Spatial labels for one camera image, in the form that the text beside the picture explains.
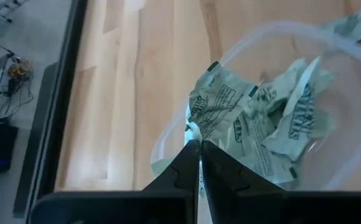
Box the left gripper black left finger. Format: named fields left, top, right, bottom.
left=27, top=139, right=202, bottom=224

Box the clear plastic container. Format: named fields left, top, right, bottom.
left=151, top=20, right=361, bottom=192

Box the black metal table frame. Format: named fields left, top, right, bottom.
left=12, top=0, right=90, bottom=218

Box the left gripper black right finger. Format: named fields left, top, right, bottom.
left=201, top=140, right=361, bottom=224

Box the yellow extension cord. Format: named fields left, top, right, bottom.
left=7, top=58, right=34, bottom=80

